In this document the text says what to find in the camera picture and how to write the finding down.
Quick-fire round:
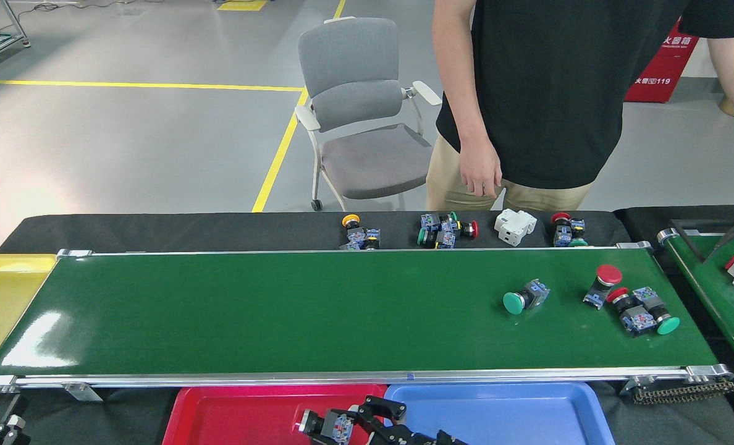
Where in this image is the yellow cap push button switch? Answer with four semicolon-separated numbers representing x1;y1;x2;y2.
341;214;368;251

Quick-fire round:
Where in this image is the black conveyor drive chain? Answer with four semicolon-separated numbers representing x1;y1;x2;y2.
633;380;734;405

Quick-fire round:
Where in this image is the person's right hand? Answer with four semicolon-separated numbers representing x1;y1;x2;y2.
458;137;504;198

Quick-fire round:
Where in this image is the yellow plastic tray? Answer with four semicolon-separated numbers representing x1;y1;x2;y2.
0;253;57;402

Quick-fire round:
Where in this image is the red cap push button switch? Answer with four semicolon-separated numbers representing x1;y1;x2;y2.
293;409;355;444
444;219;479;240
607;287;658;337
551;212;575;248

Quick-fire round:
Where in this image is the green conveyor belt silver frame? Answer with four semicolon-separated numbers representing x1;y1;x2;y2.
0;241;734;402

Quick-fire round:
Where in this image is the grey office chair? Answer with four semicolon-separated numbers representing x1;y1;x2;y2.
295;17;443;212

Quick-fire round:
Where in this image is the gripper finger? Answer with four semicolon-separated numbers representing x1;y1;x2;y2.
0;414;29;445
350;396;408;427
355;420;442;445

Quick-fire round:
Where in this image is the green cap push button switch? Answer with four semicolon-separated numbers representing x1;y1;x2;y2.
418;226;457;249
421;211;460;232
503;279;551;316
566;218;589;248
633;286;681;336

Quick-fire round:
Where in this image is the person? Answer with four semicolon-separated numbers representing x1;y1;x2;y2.
426;0;734;212

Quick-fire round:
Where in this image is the red plastic tray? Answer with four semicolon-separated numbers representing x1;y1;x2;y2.
162;384;387;445

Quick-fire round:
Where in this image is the green feeder conveyor belt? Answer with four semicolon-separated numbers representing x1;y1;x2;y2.
657;227;734;376

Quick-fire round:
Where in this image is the blue plastic tray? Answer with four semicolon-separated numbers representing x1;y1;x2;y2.
384;382;616;445

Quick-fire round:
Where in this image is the metal frame rack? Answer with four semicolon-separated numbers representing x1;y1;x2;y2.
0;0;31;69

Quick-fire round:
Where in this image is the red fire extinguisher box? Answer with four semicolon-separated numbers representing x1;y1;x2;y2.
625;17;701;104

